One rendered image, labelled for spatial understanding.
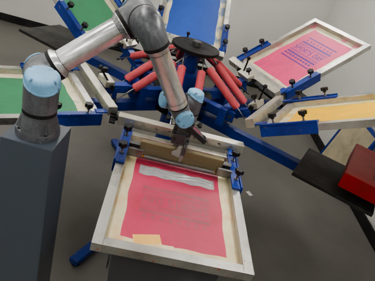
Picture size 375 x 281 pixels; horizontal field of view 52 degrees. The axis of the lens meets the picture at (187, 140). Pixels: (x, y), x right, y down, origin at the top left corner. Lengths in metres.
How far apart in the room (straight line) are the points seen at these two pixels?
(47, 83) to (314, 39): 2.42
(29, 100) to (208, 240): 0.83
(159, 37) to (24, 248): 1.00
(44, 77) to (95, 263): 1.54
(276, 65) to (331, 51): 0.42
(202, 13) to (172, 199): 2.11
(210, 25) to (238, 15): 2.49
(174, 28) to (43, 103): 2.06
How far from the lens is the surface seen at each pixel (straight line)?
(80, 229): 2.79
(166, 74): 1.40
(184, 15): 3.38
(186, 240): 1.51
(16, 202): 1.58
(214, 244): 1.54
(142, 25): 1.34
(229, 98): 2.35
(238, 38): 5.92
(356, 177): 2.15
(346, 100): 2.52
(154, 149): 1.80
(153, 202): 1.63
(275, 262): 3.09
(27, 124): 1.40
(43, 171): 1.44
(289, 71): 3.00
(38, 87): 1.33
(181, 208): 1.64
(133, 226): 1.50
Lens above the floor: 1.99
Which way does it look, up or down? 29 degrees down
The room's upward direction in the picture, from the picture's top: 18 degrees clockwise
